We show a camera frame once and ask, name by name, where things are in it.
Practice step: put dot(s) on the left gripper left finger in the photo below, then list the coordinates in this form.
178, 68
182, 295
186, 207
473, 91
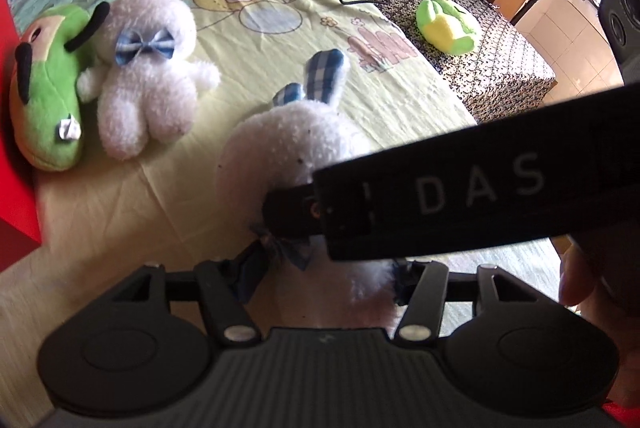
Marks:
225, 287

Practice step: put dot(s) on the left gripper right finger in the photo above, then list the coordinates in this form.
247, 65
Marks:
421, 288

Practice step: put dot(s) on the white bunny plush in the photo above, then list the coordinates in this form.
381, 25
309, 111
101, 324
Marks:
144, 84
263, 180

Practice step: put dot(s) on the person's right hand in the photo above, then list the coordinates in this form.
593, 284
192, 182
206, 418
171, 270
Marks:
581, 287

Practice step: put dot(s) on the brown floral patterned cloth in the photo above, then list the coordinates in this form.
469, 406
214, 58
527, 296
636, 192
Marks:
503, 76

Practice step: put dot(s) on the cartoon print bed sheet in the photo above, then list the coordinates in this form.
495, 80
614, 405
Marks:
103, 219

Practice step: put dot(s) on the black speaker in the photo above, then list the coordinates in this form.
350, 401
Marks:
620, 22

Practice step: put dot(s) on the green yellow frog plush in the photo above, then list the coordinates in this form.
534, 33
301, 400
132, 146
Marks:
448, 27

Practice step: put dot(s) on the red cardboard box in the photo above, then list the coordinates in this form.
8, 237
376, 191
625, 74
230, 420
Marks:
20, 231

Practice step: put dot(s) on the green avocado plush toy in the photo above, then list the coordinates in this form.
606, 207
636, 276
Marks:
44, 106

